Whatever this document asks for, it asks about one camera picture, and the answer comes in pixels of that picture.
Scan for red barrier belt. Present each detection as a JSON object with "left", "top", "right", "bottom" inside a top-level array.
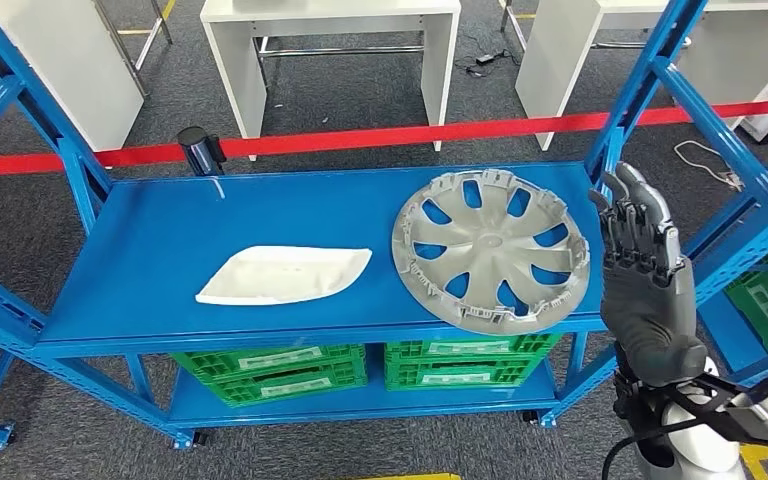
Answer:
[{"left": 0, "top": 97, "right": 768, "bottom": 179}]

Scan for white desk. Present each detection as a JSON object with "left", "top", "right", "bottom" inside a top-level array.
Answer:
[
  {"left": 0, "top": 0, "right": 147, "bottom": 154},
  {"left": 515, "top": 0, "right": 768, "bottom": 152},
  {"left": 199, "top": 0, "right": 463, "bottom": 160}
]

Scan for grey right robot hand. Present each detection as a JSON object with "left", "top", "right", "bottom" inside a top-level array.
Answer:
[{"left": 587, "top": 162, "right": 710, "bottom": 389}]

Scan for black belt stanchion post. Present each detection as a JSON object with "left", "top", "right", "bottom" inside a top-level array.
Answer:
[{"left": 177, "top": 126, "right": 228, "bottom": 178}]

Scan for black power adapter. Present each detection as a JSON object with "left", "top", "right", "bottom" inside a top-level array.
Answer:
[{"left": 466, "top": 51, "right": 511, "bottom": 77}]

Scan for silver wheel hubcap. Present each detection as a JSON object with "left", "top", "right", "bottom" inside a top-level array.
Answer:
[{"left": 391, "top": 168, "right": 592, "bottom": 337}]

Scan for white power cable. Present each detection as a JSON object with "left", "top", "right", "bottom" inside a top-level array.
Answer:
[{"left": 674, "top": 140, "right": 746, "bottom": 193}]

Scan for white plastic cover part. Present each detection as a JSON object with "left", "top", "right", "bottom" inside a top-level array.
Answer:
[{"left": 195, "top": 245, "right": 374, "bottom": 307}]

